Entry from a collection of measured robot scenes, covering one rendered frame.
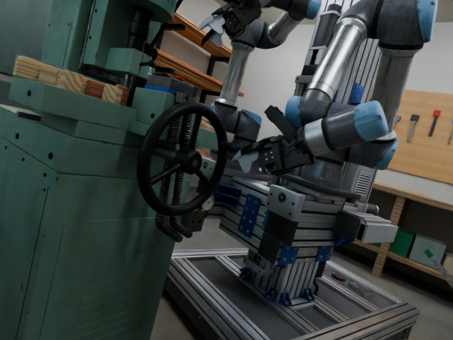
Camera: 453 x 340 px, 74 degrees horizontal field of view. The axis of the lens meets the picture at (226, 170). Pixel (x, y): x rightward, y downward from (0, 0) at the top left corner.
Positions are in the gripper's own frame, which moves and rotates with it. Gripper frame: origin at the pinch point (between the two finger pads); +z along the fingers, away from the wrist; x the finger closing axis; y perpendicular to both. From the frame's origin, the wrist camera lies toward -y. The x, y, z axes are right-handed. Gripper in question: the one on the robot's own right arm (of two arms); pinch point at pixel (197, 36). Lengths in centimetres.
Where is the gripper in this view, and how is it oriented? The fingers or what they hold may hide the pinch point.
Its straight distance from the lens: 102.6
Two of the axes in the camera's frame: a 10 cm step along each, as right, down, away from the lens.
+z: -7.7, 6.3, 0.5
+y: 6.3, 7.7, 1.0
